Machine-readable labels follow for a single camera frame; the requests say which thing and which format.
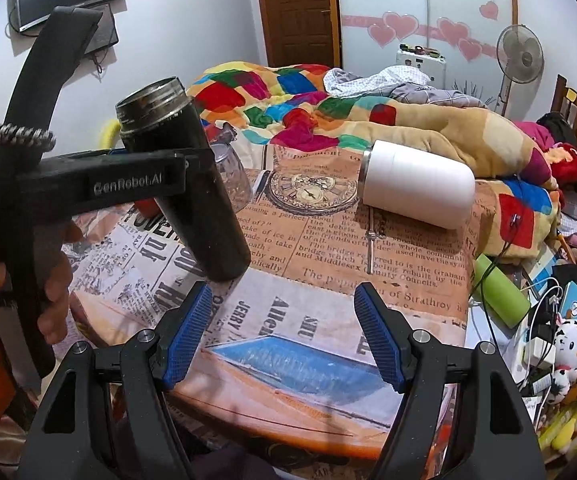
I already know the red plush toy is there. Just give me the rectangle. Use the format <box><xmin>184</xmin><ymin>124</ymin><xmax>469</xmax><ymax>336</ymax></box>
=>
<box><xmin>514</xmin><ymin>113</ymin><xmax>577</xmax><ymax>193</ymax></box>

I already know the white grey crumpled sheet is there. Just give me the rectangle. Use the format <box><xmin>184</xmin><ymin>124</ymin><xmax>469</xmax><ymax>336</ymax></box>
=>
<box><xmin>323</xmin><ymin>65</ymin><xmax>486</xmax><ymax>108</ymax></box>

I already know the red thermos bottle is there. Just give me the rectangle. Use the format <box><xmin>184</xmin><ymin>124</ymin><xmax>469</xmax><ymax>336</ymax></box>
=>
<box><xmin>134</xmin><ymin>198</ymin><xmax>162</xmax><ymax>219</ymax></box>

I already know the white spotted plush toy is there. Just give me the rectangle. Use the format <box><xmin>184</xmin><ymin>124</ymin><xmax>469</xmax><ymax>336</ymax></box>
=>
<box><xmin>546</xmin><ymin>313</ymin><xmax>577</xmax><ymax>405</ymax></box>

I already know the green cylindrical bottle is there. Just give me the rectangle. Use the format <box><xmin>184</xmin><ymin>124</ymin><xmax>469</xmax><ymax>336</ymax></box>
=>
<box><xmin>473</xmin><ymin>255</ymin><xmax>530</xmax><ymax>328</ymax></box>

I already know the black thermos flask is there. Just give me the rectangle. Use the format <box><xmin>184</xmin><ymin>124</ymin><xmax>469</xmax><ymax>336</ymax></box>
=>
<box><xmin>116</xmin><ymin>77</ymin><xmax>250</xmax><ymax>283</ymax></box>

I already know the white thermos cup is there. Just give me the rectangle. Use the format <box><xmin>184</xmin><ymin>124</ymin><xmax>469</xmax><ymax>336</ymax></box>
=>
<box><xmin>358</xmin><ymin>140</ymin><xmax>476</xmax><ymax>230</ymax></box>

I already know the frosted sliding wardrobe with hearts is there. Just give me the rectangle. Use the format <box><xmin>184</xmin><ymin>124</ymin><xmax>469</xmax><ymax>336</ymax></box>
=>
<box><xmin>338</xmin><ymin>0</ymin><xmax>518</xmax><ymax>105</ymax></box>

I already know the person's left hand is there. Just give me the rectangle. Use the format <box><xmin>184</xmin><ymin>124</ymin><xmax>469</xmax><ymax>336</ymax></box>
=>
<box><xmin>0</xmin><ymin>219</ymin><xmax>85</xmax><ymax>346</ymax></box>

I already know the colourful patchwork quilt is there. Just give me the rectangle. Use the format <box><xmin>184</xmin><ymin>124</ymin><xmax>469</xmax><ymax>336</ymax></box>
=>
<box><xmin>188</xmin><ymin>62</ymin><xmax>559</xmax><ymax>260</ymax></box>

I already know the standing electric fan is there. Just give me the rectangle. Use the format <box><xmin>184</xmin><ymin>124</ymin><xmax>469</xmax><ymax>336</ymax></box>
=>
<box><xmin>495</xmin><ymin>24</ymin><xmax>544</xmax><ymax>116</ymax></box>

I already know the clear plastic cup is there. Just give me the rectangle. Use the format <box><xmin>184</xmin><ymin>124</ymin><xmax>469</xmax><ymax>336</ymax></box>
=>
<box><xmin>211</xmin><ymin>143</ymin><xmax>253</xmax><ymax>212</ymax></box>

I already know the brown wooden door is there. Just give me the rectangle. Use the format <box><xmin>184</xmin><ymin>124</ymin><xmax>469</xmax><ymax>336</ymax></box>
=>
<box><xmin>259</xmin><ymin>0</ymin><xmax>341</xmax><ymax>67</ymax></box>

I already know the small wall-mounted black monitor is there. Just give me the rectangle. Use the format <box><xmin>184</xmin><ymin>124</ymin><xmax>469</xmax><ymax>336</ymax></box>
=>
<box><xmin>84</xmin><ymin>3</ymin><xmax>119</xmax><ymax>55</ymax></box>

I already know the newspaper print tablecloth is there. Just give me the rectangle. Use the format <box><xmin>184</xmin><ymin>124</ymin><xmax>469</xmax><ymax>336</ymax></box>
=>
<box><xmin>68</xmin><ymin>146</ymin><xmax>483</xmax><ymax>460</ymax></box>

